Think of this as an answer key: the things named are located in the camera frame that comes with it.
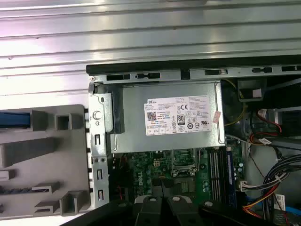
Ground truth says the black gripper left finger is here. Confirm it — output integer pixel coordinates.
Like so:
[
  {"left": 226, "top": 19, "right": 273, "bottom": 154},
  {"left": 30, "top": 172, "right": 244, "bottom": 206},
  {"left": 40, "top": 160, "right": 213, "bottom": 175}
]
[{"left": 77, "top": 179, "right": 163, "bottom": 226}]

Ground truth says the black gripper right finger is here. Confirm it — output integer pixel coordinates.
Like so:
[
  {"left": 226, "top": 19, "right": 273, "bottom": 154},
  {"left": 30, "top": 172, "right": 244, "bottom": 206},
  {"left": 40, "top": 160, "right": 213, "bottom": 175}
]
[{"left": 163, "top": 180, "right": 258, "bottom": 226}]

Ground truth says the CPU socket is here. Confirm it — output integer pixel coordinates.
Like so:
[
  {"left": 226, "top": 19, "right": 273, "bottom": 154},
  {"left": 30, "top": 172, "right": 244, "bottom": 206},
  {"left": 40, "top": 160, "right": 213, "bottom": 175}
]
[{"left": 175, "top": 177, "right": 196, "bottom": 196}]

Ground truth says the metal socket cover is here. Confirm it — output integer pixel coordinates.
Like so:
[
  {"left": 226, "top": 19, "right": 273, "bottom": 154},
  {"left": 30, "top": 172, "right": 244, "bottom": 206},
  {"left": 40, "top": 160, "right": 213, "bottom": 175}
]
[{"left": 172, "top": 148, "right": 200, "bottom": 178}]

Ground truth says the green motherboard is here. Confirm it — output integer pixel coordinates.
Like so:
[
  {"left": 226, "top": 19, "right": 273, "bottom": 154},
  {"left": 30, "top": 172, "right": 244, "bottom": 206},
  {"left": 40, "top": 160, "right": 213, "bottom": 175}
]
[{"left": 112, "top": 140, "right": 246, "bottom": 208}]

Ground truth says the black RAM slot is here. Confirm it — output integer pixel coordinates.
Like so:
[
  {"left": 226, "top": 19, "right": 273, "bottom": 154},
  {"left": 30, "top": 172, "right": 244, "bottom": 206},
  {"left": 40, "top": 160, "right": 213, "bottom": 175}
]
[
  {"left": 217, "top": 150, "right": 224, "bottom": 203},
  {"left": 208, "top": 150, "right": 215, "bottom": 203},
  {"left": 222, "top": 150, "right": 229, "bottom": 203},
  {"left": 213, "top": 150, "right": 220, "bottom": 203}
]

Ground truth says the blue RAM stick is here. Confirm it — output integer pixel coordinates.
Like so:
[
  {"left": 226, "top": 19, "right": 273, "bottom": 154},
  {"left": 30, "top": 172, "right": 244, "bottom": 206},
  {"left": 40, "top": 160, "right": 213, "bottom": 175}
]
[
  {"left": 0, "top": 186, "right": 32, "bottom": 195},
  {"left": 226, "top": 146, "right": 238, "bottom": 209}
]

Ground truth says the silver power supply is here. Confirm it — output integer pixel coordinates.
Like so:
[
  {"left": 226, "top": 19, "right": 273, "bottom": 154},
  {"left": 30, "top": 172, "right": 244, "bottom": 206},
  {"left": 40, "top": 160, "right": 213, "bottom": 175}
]
[{"left": 110, "top": 81, "right": 226, "bottom": 153}]

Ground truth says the grey parts rack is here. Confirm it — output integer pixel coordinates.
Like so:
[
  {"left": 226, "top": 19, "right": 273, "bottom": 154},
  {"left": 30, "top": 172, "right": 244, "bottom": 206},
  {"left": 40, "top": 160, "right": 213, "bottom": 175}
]
[{"left": 0, "top": 104, "right": 92, "bottom": 216}]

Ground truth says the black PC case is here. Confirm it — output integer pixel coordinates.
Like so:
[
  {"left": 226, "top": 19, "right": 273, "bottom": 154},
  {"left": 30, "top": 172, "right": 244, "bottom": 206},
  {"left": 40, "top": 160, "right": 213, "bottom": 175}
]
[{"left": 86, "top": 54, "right": 301, "bottom": 226}]

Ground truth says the wire locking lever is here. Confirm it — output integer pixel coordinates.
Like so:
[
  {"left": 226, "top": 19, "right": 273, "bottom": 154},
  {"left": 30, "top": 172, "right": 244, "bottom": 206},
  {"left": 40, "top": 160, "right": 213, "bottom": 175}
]
[{"left": 198, "top": 148, "right": 206, "bottom": 170}]

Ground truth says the orange wire loop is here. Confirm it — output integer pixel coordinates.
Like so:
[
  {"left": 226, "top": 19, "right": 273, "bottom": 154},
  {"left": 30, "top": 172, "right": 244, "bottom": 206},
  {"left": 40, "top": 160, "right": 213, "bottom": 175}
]
[{"left": 242, "top": 202, "right": 268, "bottom": 218}]

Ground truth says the black wire bundle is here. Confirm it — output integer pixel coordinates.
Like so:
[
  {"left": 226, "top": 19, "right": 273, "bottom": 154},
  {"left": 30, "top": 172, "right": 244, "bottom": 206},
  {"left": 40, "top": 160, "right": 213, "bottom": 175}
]
[{"left": 262, "top": 160, "right": 301, "bottom": 226}]

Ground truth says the yellow wire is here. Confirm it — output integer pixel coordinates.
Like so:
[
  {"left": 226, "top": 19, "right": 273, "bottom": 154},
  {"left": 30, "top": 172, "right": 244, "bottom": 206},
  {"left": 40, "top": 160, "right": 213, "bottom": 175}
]
[{"left": 222, "top": 79, "right": 249, "bottom": 123}]

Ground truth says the red orange wire strand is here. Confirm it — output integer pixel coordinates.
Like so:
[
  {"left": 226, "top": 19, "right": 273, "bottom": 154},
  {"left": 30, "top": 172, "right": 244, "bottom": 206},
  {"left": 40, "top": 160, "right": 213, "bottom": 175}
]
[{"left": 249, "top": 112, "right": 283, "bottom": 145}]

